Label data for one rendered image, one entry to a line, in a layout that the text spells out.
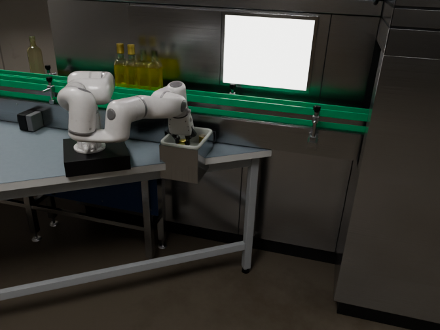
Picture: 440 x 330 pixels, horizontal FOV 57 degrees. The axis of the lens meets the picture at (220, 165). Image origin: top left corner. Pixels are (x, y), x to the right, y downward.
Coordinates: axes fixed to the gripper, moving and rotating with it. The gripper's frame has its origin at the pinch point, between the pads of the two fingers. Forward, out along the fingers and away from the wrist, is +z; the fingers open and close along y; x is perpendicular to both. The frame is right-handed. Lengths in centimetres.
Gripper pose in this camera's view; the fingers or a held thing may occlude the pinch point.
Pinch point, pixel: (183, 142)
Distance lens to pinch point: 178.2
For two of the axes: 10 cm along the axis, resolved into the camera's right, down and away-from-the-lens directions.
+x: -2.6, 6.3, -7.3
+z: 0.4, 7.6, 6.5
